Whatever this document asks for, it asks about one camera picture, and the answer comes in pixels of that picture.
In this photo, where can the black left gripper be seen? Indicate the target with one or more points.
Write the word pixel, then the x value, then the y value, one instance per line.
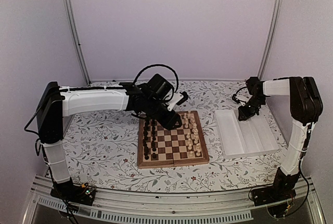
pixel 168 123

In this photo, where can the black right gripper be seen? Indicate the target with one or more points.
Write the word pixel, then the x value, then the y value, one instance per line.
pixel 245 114

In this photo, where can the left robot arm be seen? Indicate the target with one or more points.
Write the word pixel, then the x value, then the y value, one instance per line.
pixel 155 98

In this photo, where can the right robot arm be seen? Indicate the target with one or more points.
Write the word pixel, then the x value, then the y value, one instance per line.
pixel 306 106

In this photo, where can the wooden chess board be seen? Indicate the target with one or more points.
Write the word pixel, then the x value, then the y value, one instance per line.
pixel 173 146

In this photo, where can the row of dark chess pieces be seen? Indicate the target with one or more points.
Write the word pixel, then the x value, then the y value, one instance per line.
pixel 149 139

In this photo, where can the white three-compartment plastic tray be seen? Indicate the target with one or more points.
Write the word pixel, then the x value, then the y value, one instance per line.
pixel 242 139

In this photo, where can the floral patterned table mat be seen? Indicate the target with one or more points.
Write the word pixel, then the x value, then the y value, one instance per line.
pixel 101 149

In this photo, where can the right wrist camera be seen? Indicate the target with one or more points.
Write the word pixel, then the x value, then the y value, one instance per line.
pixel 237 100

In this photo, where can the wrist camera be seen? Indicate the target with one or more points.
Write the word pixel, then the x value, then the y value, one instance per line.
pixel 237 100
pixel 177 99

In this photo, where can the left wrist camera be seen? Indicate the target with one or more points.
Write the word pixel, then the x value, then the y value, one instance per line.
pixel 177 99

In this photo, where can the front aluminium rail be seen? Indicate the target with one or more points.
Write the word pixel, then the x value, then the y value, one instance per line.
pixel 117 206

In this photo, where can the right aluminium frame post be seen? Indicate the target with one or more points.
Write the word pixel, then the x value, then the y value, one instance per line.
pixel 270 38

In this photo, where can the aluminium frame post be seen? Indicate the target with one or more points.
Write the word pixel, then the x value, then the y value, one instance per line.
pixel 270 38
pixel 76 40

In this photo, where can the left aluminium frame post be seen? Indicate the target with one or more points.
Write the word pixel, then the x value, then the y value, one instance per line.
pixel 76 40

